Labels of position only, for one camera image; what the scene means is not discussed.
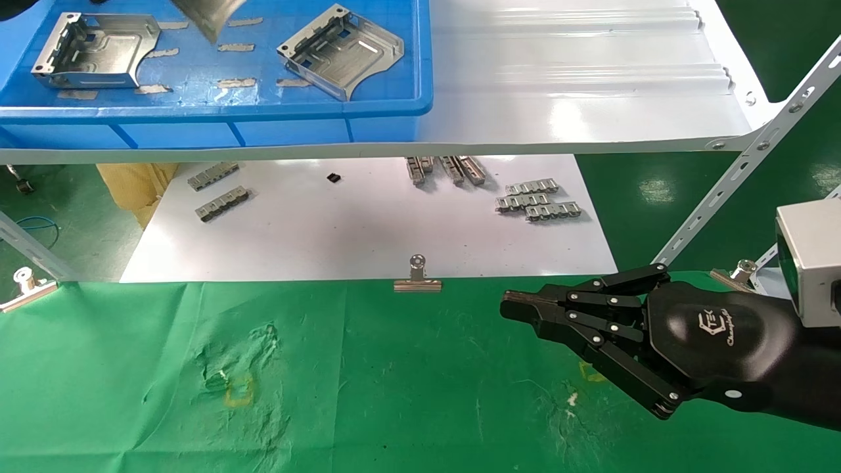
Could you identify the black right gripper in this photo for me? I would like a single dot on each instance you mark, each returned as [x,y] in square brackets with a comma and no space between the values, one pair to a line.
[736,348]

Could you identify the grey metal clip strip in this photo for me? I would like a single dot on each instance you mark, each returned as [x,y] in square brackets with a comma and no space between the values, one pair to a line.
[522,202]
[223,203]
[213,176]
[532,187]
[553,211]

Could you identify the silver binder clip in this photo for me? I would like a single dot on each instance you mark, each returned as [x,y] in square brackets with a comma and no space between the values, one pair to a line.
[739,272]
[417,276]
[26,287]

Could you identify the green cloth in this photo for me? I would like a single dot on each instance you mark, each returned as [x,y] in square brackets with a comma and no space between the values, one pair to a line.
[394,394]

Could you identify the perforated white shelf upright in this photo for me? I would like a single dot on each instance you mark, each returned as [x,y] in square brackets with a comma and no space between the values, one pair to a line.
[33,249]
[755,148]

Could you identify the white metal shelf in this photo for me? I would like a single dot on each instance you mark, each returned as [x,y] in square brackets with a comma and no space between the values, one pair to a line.
[558,85]

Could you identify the white flat board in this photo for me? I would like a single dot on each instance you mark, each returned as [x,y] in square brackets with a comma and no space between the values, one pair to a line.
[361,230]

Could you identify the blue plastic bin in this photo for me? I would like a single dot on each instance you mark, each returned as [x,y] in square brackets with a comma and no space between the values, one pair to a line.
[197,72]

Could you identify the black caster wheel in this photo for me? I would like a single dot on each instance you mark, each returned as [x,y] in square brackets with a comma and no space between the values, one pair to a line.
[24,186]

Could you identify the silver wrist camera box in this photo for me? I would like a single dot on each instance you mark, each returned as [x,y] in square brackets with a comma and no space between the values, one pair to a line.
[811,263]

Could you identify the grey metal rail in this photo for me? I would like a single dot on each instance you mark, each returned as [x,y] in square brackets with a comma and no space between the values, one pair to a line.
[452,169]
[418,169]
[473,169]

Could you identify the grey sheet metal bracket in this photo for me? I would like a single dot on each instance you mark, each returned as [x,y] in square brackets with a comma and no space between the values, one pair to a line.
[118,56]
[341,59]
[210,16]

